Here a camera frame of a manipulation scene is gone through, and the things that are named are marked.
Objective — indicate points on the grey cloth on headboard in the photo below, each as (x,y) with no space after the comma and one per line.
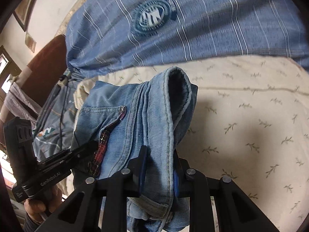
(20,104)

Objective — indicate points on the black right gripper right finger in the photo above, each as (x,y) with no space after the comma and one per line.
(212,199)

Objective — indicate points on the left hand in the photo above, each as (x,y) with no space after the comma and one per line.
(34,208)

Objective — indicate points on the grey-blue patterned pillow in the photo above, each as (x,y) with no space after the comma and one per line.
(54,127)

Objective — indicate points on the dark brown wooden headboard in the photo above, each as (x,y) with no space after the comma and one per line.
(40,76)

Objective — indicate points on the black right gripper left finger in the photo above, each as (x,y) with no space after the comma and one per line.
(101,205)

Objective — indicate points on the cream leaf-print bedsheet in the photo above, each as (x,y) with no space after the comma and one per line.
(251,124)

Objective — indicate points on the framed wall picture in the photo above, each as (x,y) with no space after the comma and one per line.
(23,12)

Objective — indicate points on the blue denim jeans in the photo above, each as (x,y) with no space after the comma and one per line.
(156,114)

